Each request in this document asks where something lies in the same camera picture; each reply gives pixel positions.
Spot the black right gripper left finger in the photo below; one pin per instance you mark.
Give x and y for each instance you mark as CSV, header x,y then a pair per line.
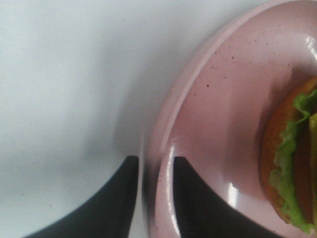
x,y
107,214

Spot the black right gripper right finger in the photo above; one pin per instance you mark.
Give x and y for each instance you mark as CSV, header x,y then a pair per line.
x,y
201,213

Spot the burger with lettuce and cheese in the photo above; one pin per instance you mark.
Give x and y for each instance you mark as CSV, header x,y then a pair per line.
x,y
288,160

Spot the pink plate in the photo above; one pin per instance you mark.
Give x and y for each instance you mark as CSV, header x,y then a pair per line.
x,y
218,108

